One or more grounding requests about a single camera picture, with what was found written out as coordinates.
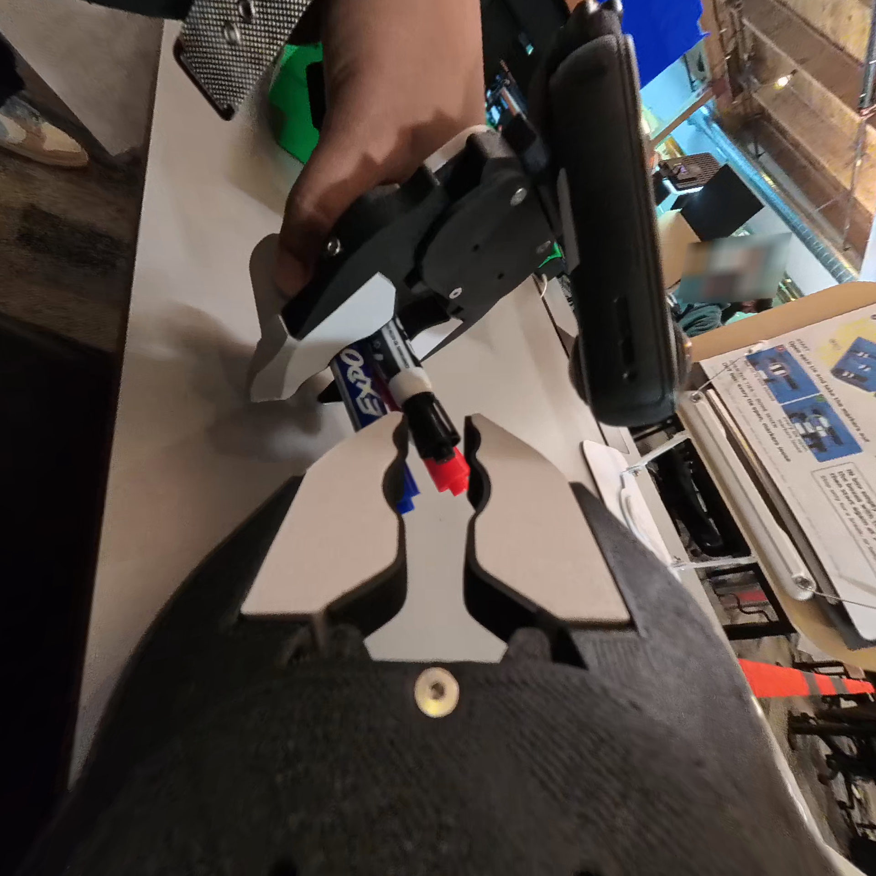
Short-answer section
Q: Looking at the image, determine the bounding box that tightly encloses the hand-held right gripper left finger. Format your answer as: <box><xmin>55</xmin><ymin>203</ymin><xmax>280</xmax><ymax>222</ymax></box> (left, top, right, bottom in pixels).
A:
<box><xmin>240</xmin><ymin>412</ymin><xmax>412</xmax><ymax>628</ymax></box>

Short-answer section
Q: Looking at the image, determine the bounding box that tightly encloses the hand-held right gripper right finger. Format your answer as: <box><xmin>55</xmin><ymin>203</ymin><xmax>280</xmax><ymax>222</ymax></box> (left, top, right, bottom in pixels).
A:
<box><xmin>463</xmin><ymin>414</ymin><xmax>632</xmax><ymax>628</ymax></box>

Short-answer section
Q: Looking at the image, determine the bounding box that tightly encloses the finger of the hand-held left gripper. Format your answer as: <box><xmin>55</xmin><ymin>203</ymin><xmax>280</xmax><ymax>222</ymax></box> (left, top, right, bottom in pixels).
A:
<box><xmin>248</xmin><ymin>233</ymin><xmax>399</xmax><ymax>405</ymax></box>
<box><xmin>411</xmin><ymin>319</ymin><xmax>468</xmax><ymax>360</ymax></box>

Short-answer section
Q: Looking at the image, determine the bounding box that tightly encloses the blue dry erase marker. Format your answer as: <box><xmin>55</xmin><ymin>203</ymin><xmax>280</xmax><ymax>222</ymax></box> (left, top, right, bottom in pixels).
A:
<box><xmin>330</xmin><ymin>345</ymin><xmax>420</xmax><ymax>514</ymax></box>

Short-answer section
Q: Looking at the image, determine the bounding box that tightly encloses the black dry erase marker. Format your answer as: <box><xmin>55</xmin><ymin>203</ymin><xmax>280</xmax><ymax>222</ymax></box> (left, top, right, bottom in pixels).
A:
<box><xmin>370</xmin><ymin>322</ymin><xmax>461</xmax><ymax>464</ymax></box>

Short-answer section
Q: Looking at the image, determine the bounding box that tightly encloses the red dry erase marker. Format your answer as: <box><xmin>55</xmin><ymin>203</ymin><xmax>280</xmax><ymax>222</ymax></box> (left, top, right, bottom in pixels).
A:
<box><xmin>421</xmin><ymin>448</ymin><xmax>472</xmax><ymax>495</ymax></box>

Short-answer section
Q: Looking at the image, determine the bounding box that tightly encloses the person's left hand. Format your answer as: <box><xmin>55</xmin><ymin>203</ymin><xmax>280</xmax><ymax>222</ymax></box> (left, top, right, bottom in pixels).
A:
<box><xmin>274</xmin><ymin>0</ymin><xmax>488</xmax><ymax>297</ymax></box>

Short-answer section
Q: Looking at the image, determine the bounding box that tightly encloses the white flat pad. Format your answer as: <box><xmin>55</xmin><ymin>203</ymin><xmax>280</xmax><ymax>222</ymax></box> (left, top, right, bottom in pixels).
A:
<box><xmin>580</xmin><ymin>438</ymin><xmax>675</xmax><ymax>565</ymax></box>

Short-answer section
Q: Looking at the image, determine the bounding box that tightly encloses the green plastic bin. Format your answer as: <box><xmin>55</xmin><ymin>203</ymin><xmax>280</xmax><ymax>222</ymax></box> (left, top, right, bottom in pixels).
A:
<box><xmin>266</xmin><ymin>42</ymin><xmax>324</xmax><ymax>165</ymax></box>

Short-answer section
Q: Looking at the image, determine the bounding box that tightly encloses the blue screen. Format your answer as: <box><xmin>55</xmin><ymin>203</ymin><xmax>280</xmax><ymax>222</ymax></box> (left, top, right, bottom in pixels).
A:
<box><xmin>619</xmin><ymin>0</ymin><xmax>707</xmax><ymax>71</ymax></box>

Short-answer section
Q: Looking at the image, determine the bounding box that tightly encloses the orange black striped bar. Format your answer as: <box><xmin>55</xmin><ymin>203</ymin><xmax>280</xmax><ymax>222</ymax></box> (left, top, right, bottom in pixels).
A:
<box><xmin>738</xmin><ymin>657</ymin><xmax>876</xmax><ymax>700</ymax></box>

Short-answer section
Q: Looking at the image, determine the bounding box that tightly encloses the grey studded strap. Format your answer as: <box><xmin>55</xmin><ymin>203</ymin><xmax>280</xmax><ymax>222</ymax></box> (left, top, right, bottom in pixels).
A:
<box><xmin>173</xmin><ymin>0</ymin><xmax>310</xmax><ymax>122</ymax></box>

